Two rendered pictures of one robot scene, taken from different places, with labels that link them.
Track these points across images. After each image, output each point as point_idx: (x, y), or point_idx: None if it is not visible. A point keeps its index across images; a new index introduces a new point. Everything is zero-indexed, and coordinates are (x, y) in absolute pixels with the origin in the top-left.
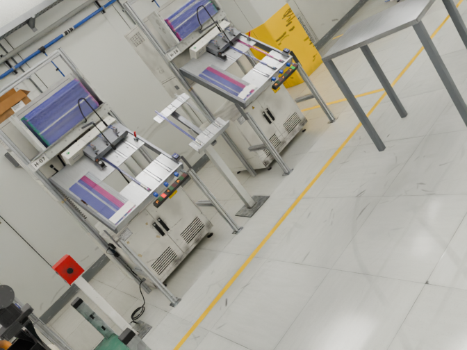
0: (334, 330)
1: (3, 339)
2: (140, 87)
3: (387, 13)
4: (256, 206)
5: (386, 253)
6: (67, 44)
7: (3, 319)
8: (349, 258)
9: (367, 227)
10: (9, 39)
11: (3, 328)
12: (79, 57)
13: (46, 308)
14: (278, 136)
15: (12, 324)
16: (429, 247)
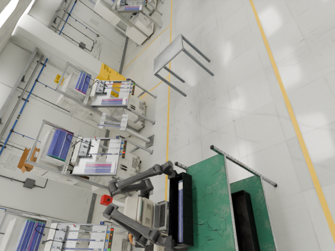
0: None
1: (173, 177)
2: (63, 125)
3: (167, 50)
4: (151, 140)
5: (215, 122)
6: (20, 123)
7: (170, 172)
8: (205, 131)
9: (202, 119)
10: None
11: (169, 176)
12: (29, 126)
13: None
14: (140, 113)
15: (172, 172)
16: (226, 112)
